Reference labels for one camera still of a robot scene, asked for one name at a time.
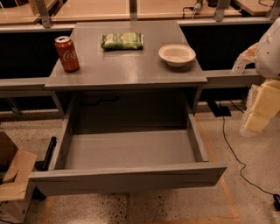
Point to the brown cardboard box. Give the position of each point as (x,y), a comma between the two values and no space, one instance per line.
(15,189)

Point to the grey cabinet with top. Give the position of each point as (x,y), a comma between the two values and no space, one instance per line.
(128,90)

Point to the grey side rail shelf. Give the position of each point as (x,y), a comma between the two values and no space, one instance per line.
(228,79)

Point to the black bar on floor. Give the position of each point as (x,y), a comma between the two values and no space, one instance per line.
(43,164)

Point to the green jalapeno chip bag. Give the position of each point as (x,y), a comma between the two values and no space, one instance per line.
(123,41)

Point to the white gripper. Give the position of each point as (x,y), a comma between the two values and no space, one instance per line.
(269,57)

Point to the white paper bowl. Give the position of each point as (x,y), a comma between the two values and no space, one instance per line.
(176,55)

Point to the black power adapter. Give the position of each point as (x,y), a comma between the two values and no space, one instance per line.
(276,198)

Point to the open grey top drawer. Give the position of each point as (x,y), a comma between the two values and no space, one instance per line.
(137,142)

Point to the red cola can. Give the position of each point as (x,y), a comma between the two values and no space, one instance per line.
(67,54)

